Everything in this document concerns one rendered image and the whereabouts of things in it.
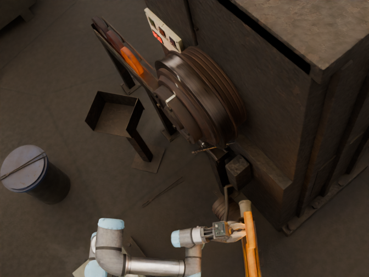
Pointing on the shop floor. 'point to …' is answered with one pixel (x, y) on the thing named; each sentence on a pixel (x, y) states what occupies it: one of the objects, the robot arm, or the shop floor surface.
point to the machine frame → (289, 93)
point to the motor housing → (218, 210)
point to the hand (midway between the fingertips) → (249, 228)
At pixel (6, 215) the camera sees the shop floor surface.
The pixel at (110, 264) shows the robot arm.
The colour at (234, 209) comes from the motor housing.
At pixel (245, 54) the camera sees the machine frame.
